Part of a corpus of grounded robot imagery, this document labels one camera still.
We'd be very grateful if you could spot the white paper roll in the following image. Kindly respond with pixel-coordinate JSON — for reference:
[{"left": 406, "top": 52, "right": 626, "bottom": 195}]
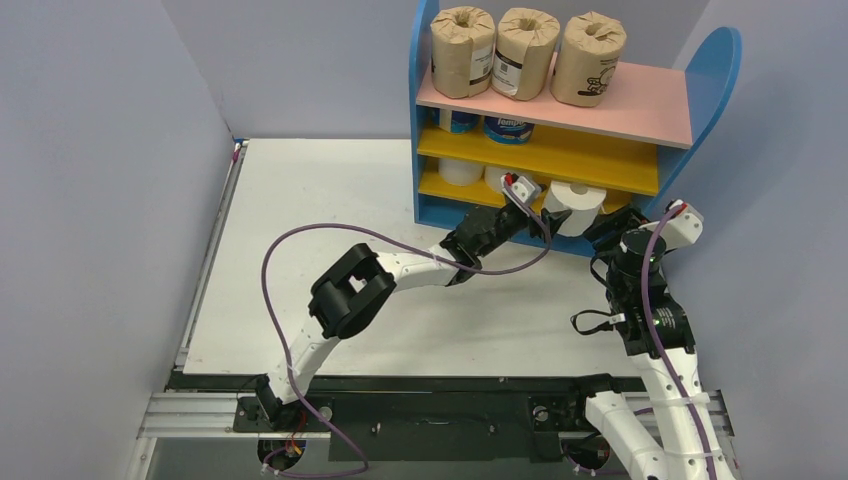
[
  {"left": 484, "top": 166, "right": 510, "bottom": 195},
  {"left": 543, "top": 181, "right": 607, "bottom": 237},
  {"left": 438, "top": 158, "right": 485, "bottom": 187}
]

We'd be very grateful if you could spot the blue plastic tissue roll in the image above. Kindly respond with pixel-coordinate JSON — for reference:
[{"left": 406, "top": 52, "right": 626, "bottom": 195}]
[{"left": 431, "top": 108, "right": 480, "bottom": 134}]

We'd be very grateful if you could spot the brown roll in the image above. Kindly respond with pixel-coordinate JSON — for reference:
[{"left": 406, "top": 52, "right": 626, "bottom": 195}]
[
  {"left": 550, "top": 11, "right": 627, "bottom": 108},
  {"left": 430, "top": 6, "right": 495, "bottom": 99}
]

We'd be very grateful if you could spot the brown roll cloud logo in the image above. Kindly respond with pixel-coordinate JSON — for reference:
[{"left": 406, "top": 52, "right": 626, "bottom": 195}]
[{"left": 491, "top": 7, "right": 561, "bottom": 101}]

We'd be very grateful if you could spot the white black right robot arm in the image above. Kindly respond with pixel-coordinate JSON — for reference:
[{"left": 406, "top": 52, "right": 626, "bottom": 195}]
[{"left": 563, "top": 200, "right": 734, "bottom": 479}]

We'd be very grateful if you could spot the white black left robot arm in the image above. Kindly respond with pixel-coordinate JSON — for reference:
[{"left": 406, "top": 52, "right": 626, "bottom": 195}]
[{"left": 256, "top": 200, "right": 572, "bottom": 430}]

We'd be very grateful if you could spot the colourful wooden shelf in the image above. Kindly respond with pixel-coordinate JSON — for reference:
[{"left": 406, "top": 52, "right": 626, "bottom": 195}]
[{"left": 409, "top": 1, "right": 742, "bottom": 256}]

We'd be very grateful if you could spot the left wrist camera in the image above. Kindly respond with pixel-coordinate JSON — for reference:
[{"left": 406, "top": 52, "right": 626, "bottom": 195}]
[{"left": 501, "top": 172, "right": 543, "bottom": 208}]

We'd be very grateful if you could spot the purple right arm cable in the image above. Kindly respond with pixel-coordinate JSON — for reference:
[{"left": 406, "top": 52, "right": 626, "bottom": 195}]
[{"left": 569, "top": 203, "right": 720, "bottom": 480}]

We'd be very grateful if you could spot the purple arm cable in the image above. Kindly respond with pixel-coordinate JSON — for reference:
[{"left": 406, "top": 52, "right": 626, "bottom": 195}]
[
  {"left": 569, "top": 203, "right": 720, "bottom": 480},
  {"left": 260, "top": 182, "right": 554, "bottom": 480}
]

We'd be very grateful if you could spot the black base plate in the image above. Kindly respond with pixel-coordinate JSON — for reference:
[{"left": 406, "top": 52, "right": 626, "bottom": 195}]
[{"left": 165, "top": 370, "right": 631, "bottom": 463}]

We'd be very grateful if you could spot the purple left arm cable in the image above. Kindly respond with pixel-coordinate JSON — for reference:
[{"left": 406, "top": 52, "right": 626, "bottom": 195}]
[{"left": 260, "top": 182, "right": 554, "bottom": 480}]

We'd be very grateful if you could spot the aluminium rail frame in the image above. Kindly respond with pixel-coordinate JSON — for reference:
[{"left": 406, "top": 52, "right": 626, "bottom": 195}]
[{"left": 125, "top": 139, "right": 740, "bottom": 480}]

